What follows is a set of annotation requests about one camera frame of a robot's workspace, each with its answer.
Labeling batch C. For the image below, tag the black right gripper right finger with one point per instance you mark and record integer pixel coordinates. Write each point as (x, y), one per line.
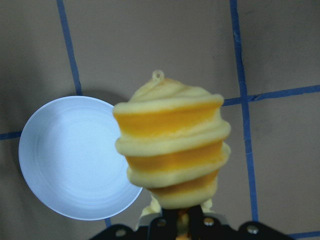
(204, 226)

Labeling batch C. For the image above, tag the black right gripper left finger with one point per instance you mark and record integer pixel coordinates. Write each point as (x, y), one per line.
(164, 226)

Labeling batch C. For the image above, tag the striped bread roll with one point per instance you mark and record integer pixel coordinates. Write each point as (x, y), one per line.
(173, 137)

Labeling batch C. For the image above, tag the light blue plate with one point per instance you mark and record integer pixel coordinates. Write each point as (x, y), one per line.
(68, 159)

